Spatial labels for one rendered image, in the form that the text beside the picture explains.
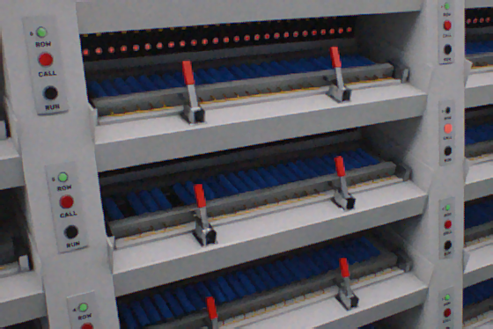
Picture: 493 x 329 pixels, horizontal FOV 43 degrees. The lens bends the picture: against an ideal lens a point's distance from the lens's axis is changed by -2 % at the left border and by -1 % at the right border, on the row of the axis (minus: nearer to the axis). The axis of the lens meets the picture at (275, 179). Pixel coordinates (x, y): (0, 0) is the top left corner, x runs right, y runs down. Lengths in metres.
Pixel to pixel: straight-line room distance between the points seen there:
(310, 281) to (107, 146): 0.48
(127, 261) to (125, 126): 0.20
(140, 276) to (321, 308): 0.37
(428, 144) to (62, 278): 0.68
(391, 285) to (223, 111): 0.50
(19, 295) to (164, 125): 0.31
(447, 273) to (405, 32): 0.48
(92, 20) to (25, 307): 0.40
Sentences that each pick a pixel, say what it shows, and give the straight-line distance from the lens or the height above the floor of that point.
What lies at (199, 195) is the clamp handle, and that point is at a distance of 0.97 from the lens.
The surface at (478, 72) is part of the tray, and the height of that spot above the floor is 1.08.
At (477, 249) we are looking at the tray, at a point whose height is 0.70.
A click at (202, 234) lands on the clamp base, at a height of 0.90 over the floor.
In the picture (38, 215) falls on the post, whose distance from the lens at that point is 0.88.
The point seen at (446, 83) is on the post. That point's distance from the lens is 1.21.
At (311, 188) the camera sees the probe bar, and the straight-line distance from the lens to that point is 1.12.
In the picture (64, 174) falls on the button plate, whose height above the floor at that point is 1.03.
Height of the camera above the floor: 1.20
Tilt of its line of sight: 14 degrees down
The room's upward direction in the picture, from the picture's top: 4 degrees counter-clockwise
